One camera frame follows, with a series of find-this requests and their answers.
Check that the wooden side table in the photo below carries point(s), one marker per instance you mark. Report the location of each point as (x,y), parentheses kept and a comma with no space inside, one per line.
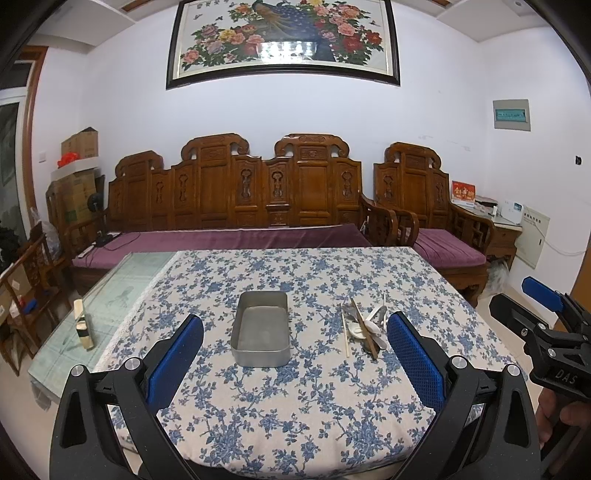
(495,236)

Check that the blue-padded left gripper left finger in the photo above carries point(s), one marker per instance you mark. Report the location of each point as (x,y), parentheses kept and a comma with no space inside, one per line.
(84,443)

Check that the framed peacock flower painting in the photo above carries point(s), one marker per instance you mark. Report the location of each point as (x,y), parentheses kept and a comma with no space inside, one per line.
(220,39)

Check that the white plastic soup spoon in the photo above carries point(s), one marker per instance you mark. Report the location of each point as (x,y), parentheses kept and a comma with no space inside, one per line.
(373,321)

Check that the grey wall cabinet door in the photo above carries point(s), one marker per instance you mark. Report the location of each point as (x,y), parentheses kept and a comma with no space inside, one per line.
(533,237)

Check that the light bamboo chopstick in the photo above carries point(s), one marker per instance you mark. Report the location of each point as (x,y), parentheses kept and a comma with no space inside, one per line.
(345,333)

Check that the dark brown wooden chopstick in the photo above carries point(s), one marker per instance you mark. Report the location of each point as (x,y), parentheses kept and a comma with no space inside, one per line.
(370,342)

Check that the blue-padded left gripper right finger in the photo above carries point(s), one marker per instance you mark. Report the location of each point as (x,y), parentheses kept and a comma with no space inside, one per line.
(484,425)

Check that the red gift box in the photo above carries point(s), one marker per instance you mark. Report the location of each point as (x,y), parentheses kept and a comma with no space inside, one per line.
(463,193)

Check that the wooden block with black band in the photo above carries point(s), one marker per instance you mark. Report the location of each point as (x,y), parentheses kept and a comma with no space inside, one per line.
(81,325)

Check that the white electrical panel box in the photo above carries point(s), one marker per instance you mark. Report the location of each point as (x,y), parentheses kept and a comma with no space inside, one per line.
(512,114)

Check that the purple armchair cushion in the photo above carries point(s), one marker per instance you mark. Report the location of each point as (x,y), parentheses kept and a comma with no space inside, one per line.
(443,250)

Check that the stacked cardboard boxes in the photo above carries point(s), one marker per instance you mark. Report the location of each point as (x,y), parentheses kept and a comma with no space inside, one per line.
(74,179)

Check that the grey metal rectangular tray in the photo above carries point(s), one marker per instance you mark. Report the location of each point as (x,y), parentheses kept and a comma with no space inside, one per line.
(260,336)

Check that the purple sofa cushion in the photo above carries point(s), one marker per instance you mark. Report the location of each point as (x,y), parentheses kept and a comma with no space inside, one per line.
(338,236)

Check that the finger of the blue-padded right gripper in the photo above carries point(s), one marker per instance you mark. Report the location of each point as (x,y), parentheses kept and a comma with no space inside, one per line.
(542,289)

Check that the carved wooden armchair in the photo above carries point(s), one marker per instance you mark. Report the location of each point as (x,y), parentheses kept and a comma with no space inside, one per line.
(410,181)

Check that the blue floral tablecloth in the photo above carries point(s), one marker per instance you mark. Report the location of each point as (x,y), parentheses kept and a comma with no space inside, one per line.
(333,409)

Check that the wooden chair at left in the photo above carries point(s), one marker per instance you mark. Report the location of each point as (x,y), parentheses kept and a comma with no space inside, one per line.
(31,290)

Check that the long carved wooden sofa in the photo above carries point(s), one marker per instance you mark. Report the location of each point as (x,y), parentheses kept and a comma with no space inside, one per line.
(218,185)

